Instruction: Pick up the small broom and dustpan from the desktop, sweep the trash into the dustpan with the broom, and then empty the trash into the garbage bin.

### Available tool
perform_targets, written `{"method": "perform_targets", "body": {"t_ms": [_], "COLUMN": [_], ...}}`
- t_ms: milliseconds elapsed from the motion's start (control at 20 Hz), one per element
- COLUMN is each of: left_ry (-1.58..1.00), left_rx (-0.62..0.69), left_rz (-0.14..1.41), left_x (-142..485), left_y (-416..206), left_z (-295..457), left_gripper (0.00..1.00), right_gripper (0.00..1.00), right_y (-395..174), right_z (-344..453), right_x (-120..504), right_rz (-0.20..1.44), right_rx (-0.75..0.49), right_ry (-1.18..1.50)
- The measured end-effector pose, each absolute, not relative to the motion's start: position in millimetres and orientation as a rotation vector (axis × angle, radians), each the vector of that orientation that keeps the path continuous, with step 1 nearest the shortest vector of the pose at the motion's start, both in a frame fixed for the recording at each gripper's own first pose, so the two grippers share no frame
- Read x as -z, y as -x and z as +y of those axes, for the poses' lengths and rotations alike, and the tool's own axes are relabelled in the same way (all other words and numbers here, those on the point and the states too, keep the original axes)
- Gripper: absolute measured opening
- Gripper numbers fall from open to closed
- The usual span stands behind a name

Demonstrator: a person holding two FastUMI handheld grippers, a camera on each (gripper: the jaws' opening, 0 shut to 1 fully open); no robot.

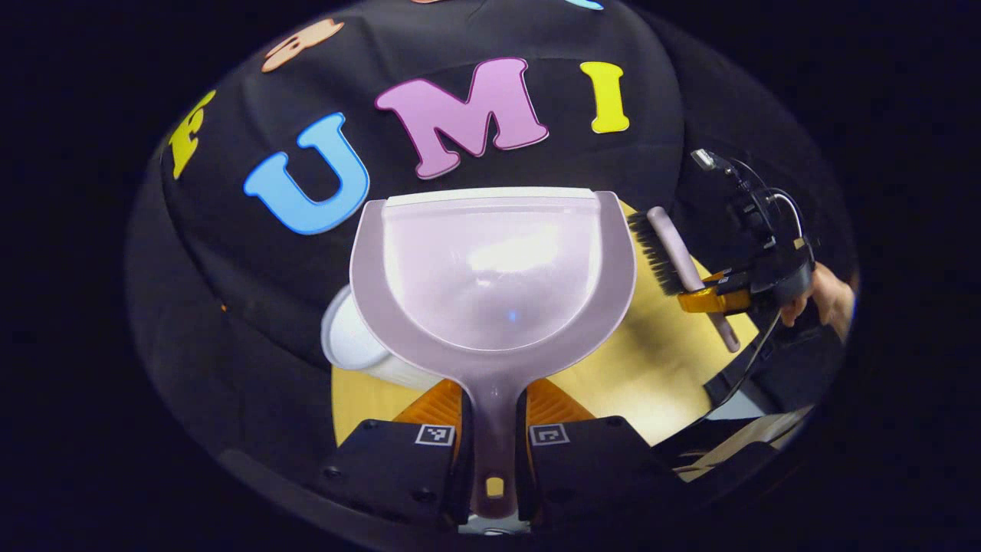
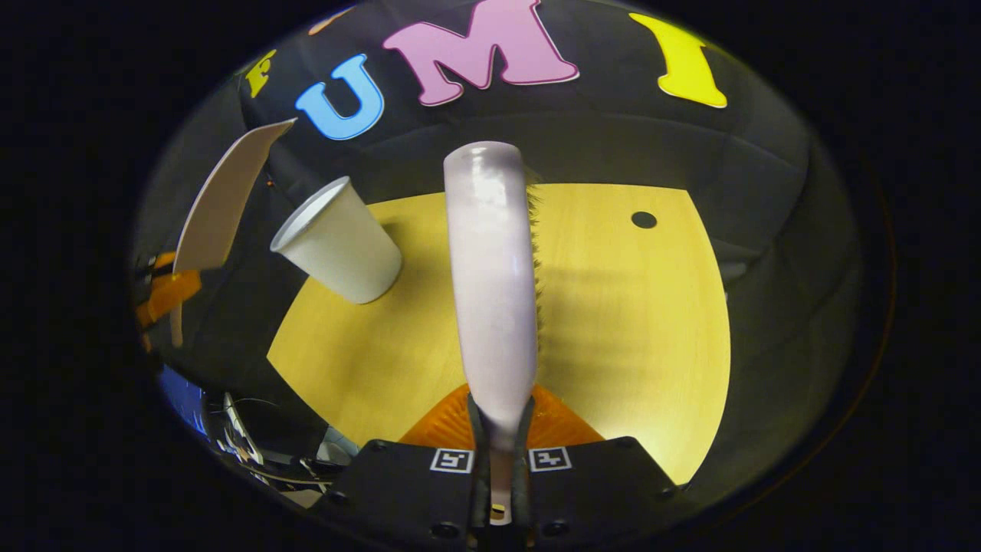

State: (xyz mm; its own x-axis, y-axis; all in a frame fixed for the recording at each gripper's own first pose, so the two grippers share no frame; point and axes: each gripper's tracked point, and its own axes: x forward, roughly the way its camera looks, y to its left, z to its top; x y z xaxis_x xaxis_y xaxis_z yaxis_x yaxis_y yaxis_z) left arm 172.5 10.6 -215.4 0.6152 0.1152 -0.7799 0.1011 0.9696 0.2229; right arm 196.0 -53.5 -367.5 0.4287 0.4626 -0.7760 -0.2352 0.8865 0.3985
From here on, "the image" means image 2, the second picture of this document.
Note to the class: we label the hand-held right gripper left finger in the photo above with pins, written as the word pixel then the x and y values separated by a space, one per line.
pixel 406 491

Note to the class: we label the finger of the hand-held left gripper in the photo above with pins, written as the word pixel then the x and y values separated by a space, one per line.
pixel 172 295
pixel 162 261

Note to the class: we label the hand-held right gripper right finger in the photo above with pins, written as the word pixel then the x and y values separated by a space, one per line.
pixel 598 491

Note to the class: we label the grey plastic dustpan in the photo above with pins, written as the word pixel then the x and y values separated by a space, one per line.
pixel 226 192

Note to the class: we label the white garbage bin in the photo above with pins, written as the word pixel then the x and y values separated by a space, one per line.
pixel 345 245

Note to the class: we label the small grey broom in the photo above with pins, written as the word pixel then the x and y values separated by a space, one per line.
pixel 490 291

